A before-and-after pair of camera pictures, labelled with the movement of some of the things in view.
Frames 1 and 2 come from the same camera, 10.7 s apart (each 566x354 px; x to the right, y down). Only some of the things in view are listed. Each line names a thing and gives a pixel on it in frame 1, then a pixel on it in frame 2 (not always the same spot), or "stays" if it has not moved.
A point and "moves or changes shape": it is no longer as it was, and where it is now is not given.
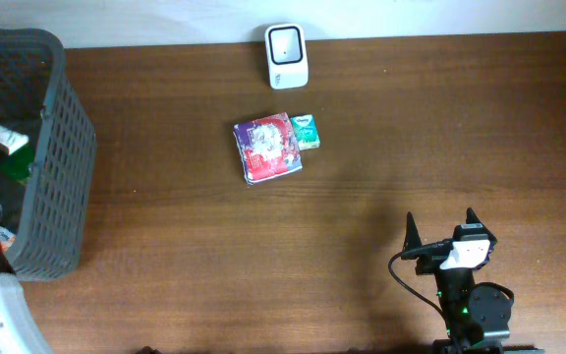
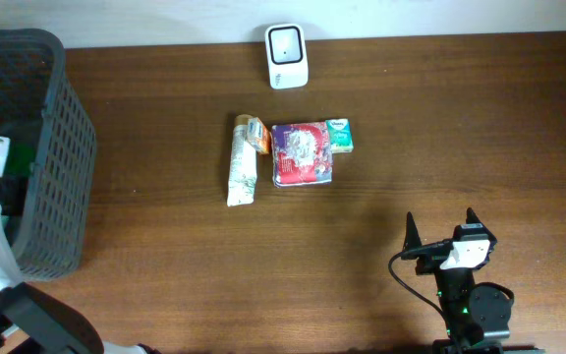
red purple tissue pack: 267,147 -> 301,154
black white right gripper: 427,264 stays
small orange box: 6,239 moves or changes shape
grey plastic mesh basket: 16,79 stays
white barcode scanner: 287,55 stays
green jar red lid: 19,161 stays
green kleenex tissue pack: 306,132 -> 340,133
